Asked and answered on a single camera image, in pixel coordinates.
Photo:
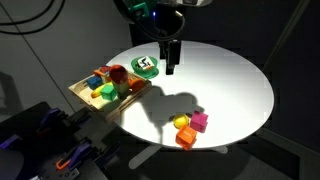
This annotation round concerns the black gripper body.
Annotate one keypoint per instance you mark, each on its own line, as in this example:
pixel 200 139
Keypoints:
pixel 168 25

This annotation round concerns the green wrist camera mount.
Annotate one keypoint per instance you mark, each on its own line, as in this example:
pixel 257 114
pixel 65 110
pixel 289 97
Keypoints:
pixel 138 8

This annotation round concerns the colourful printed cube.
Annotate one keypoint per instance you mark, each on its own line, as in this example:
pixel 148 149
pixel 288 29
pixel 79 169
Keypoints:
pixel 106 70

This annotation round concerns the black and white patterned cube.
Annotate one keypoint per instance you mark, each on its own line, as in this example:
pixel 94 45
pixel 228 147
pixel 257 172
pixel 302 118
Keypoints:
pixel 145 62

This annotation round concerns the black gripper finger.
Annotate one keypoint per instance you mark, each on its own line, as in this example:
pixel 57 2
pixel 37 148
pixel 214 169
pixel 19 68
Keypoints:
pixel 173 56
pixel 162 50

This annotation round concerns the red apple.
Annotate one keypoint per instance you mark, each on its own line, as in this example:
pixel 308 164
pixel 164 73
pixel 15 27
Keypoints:
pixel 117 74

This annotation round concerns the grey diagonal pole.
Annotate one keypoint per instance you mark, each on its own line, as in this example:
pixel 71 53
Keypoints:
pixel 286 36

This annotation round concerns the yellow lemon fruit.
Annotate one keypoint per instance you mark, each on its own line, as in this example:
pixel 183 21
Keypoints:
pixel 180 120

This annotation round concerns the orange round fruit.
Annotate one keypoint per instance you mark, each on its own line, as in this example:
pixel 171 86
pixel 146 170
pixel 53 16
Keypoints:
pixel 136 85

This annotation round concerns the wooden tray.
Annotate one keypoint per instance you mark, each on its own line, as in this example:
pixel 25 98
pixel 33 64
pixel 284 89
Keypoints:
pixel 80 89

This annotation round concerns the light green cube block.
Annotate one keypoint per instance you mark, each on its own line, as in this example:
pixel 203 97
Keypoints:
pixel 121 86

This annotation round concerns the black clamp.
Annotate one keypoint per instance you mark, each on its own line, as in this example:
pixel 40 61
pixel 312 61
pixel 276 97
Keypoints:
pixel 78 117

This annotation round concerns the orange cube block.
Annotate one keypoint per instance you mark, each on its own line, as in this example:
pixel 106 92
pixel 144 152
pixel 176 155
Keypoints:
pixel 186 137

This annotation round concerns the green saucer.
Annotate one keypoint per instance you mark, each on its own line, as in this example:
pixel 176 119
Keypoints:
pixel 152 74

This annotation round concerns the purple clamp with orange tip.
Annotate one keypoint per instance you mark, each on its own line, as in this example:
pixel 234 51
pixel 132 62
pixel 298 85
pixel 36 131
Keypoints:
pixel 75 156

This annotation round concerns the small orange toy piece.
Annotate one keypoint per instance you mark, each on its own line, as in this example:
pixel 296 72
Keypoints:
pixel 97 72

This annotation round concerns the yellow banana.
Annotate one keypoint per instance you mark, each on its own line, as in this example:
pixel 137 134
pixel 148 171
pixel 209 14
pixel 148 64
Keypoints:
pixel 96 93

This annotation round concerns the pink cube block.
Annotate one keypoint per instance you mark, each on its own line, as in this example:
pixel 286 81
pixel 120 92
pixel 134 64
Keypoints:
pixel 199 121

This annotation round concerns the blue cube block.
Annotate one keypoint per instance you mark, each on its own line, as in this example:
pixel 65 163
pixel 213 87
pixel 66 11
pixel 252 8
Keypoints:
pixel 94 82

